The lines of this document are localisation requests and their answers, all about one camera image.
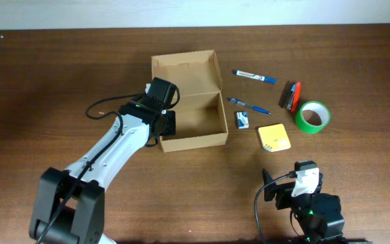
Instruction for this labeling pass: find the red black stapler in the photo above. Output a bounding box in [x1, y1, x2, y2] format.
[280, 81, 302, 113]

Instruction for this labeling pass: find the green tape roll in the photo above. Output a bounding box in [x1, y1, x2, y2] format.
[295, 100, 331, 134]

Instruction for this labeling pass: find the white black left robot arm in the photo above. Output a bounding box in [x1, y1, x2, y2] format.
[28, 93, 180, 244]

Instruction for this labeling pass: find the blue ballpoint pen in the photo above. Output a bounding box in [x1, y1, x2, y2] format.
[227, 98, 271, 115]

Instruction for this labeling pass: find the blue white staples box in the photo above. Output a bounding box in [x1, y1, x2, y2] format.
[236, 111, 249, 129]

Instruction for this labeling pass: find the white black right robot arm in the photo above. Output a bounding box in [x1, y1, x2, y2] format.
[262, 169, 348, 244]

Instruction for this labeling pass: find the blue white marker pen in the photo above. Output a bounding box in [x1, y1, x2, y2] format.
[233, 70, 276, 84]

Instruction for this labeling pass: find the brown cardboard box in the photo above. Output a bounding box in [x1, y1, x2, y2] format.
[152, 50, 229, 153]

